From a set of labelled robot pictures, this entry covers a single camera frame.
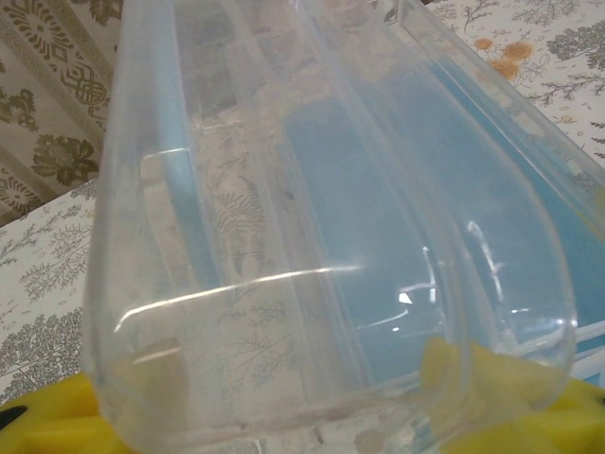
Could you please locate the blue clear-lid plastic tool box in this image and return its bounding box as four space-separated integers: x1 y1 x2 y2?
82 0 605 454

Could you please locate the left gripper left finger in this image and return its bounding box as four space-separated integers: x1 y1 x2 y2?
0 373 114 454

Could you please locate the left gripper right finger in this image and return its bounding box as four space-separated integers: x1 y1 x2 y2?
419 338 605 454

